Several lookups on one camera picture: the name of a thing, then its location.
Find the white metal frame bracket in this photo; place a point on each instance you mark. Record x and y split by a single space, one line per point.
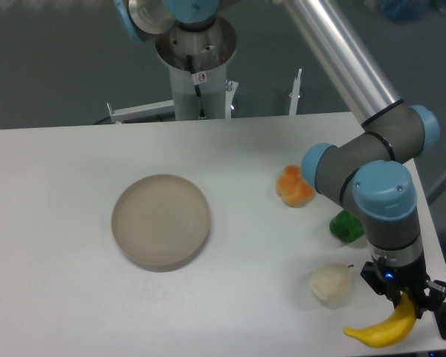
142 113
295 93

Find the white metal frame bracket left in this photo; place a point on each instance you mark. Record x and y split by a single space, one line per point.
142 113

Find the white toy pear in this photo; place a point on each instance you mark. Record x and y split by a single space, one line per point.
331 283

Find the white metal frame bracket right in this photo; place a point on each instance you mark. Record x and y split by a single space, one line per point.
295 93

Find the beige round plate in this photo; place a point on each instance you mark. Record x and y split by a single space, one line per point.
161 222

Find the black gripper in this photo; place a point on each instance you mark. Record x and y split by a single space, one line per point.
404 270

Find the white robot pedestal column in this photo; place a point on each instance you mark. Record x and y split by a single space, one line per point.
197 57

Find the orange toy pepper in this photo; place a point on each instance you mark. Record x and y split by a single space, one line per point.
293 190

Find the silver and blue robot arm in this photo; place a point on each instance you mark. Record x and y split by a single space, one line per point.
366 176

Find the yellow toy banana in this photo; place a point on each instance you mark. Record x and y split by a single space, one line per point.
390 331

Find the green toy pepper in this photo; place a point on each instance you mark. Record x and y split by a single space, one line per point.
346 227

